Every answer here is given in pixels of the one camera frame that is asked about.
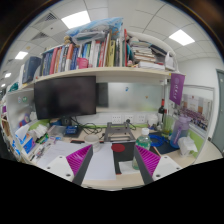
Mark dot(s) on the white power outlet strip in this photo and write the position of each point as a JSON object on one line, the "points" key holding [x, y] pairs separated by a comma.
{"points": [[134, 119]]}

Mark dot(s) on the dark wine bottle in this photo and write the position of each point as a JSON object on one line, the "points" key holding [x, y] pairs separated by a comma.
{"points": [[161, 111]]}

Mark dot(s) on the stack of books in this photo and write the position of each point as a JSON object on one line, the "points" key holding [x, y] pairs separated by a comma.
{"points": [[143, 54]]}

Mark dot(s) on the purple water jug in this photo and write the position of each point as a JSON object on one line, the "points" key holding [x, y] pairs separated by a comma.
{"points": [[180, 130]]}

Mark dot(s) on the row of colourful books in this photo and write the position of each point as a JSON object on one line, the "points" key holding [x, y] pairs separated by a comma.
{"points": [[99, 52]]}

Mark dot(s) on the black computer monitor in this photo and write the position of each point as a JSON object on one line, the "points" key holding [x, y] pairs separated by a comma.
{"points": [[69, 96]]}

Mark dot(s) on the white bowl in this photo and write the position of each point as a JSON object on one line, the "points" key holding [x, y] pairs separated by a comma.
{"points": [[92, 139]]}

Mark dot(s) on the white paper sheet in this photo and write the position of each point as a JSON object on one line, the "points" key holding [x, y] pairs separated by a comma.
{"points": [[101, 166]]}

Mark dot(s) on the grey metal stand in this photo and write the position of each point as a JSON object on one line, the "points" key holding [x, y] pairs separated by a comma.
{"points": [[118, 132]]}

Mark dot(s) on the clear plastic water bottle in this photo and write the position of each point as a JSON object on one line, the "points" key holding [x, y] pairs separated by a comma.
{"points": [[143, 141]]}

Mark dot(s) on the crumpled white tissue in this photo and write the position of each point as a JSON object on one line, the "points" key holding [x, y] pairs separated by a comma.
{"points": [[186, 145]]}

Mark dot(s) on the blue plastic bag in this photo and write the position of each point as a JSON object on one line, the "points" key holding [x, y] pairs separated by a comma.
{"points": [[98, 26]]}

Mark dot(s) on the white wall shelf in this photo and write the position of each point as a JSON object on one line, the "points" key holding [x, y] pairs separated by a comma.
{"points": [[114, 74]]}

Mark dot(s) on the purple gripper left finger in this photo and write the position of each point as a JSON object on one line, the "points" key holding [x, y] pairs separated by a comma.
{"points": [[79, 161]]}

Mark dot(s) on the black mat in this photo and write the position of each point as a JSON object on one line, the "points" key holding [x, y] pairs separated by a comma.
{"points": [[161, 143]]}

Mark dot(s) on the black box with red dot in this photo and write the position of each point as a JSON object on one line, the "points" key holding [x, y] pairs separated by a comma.
{"points": [[122, 152]]}

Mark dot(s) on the blue tissue box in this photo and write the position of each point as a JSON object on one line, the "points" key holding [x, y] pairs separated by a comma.
{"points": [[25, 140]]}

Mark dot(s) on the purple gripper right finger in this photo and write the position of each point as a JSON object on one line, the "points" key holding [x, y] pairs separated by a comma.
{"points": [[147, 162]]}

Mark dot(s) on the purple hanging banner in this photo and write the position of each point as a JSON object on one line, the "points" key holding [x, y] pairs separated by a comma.
{"points": [[176, 87]]}

